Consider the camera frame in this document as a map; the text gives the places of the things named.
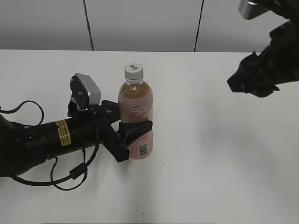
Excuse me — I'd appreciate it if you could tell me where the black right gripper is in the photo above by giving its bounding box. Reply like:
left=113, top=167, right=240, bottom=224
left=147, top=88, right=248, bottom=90
left=227, top=47, right=299, bottom=98

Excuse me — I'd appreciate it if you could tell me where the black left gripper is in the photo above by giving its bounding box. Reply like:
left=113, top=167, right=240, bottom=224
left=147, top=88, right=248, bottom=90
left=67, top=99, right=154, bottom=163

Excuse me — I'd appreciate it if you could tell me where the pink label tea bottle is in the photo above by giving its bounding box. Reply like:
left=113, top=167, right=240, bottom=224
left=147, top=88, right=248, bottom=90
left=117, top=78, right=155, bottom=160

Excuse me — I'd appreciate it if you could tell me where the white bottle cap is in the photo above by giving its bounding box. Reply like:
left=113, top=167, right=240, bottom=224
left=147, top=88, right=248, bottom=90
left=125, top=63, right=143, bottom=82

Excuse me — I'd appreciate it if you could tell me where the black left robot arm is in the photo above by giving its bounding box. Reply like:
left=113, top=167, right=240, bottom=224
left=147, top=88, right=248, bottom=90
left=0, top=100, right=153, bottom=177

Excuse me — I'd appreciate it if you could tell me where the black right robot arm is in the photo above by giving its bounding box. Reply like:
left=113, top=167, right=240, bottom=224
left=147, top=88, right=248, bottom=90
left=227, top=0, right=299, bottom=98

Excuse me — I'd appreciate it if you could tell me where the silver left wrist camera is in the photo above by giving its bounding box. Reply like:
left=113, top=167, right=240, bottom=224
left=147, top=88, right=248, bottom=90
left=70, top=73, right=101, bottom=111

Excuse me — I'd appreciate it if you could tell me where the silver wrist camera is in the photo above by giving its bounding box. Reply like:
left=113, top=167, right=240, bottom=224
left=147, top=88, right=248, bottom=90
left=239, top=0, right=268, bottom=20
left=70, top=73, right=101, bottom=111

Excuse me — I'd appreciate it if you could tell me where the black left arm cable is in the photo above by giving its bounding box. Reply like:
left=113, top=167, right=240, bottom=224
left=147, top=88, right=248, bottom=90
left=0, top=100, right=100, bottom=191

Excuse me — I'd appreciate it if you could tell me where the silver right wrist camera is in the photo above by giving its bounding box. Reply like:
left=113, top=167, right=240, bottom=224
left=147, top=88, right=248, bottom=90
left=239, top=0, right=268, bottom=20

